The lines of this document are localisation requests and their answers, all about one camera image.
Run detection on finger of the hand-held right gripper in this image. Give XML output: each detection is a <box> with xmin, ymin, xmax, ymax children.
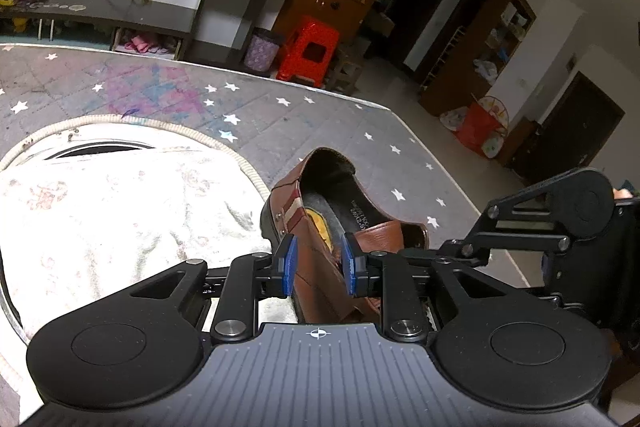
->
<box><xmin>439</xmin><ymin>174</ymin><xmax>576</xmax><ymax>269</ymax></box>

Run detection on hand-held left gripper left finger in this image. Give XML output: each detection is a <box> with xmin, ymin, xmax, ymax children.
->
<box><xmin>125</xmin><ymin>234</ymin><xmax>299</xmax><ymax>343</ymax></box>

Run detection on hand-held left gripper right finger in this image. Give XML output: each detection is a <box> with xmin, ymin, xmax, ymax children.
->
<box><xmin>341</xmin><ymin>232</ymin><xmax>508</xmax><ymax>344</ymax></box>

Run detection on brown leather shoe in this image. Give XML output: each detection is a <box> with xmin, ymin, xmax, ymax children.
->
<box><xmin>260</xmin><ymin>147</ymin><xmax>431</xmax><ymax>324</ymax></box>

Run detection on red bag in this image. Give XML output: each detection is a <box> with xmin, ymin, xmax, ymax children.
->
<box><xmin>454</xmin><ymin>102</ymin><xmax>507</xmax><ymax>158</ymax></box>

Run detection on dark wooden door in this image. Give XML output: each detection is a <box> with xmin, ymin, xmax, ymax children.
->
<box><xmin>509</xmin><ymin>71</ymin><xmax>627</xmax><ymax>188</ymax></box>

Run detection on grey star-printed mattress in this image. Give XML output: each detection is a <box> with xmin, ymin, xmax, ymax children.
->
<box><xmin>0</xmin><ymin>42</ymin><xmax>485</xmax><ymax>427</ymax></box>

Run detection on white fluffy blanket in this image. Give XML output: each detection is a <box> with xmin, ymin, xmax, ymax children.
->
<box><xmin>0</xmin><ymin>147</ymin><xmax>273</xmax><ymax>333</ymax></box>

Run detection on small wooden stool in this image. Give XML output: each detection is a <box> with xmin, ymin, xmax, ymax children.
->
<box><xmin>334</xmin><ymin>51</ymin><xmax>364</xmax><ymax>94</ymax></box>

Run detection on red plastic stool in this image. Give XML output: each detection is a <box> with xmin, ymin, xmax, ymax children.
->
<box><xmin>276</xmin><ymin>15</ymin><xmax>341</xmax><ymax>88</ymax></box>

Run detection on purple patterned waste bin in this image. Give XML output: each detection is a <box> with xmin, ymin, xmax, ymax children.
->
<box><xmin>245</xmin><ymin>28</ymin><xmax>281</xmax><ymax>73</ymax></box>

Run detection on wooden open shelf unit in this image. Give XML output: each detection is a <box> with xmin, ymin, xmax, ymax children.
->
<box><xmin>417</xmin><ymin>0</ymin><xmax>537</xmax><ymax>118</ymax></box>

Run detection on pink slippers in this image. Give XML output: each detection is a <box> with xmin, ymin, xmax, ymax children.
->
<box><xmin>121</xmin><ymin>34</ymin><xmax>172</xmax><ymax>56</ymax></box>

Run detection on dark low television stand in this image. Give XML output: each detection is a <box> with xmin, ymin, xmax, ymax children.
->
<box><xmin>0</xmin><ymin>0</ymin><xmax>197</xmax><ymax>59</ymax></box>

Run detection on white rope-rimmed round basket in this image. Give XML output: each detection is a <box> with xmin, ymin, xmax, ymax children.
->
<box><xmin>0</xmin><ymin>116</ymin><xmax>273</xmax><ymax>350</ymax></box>

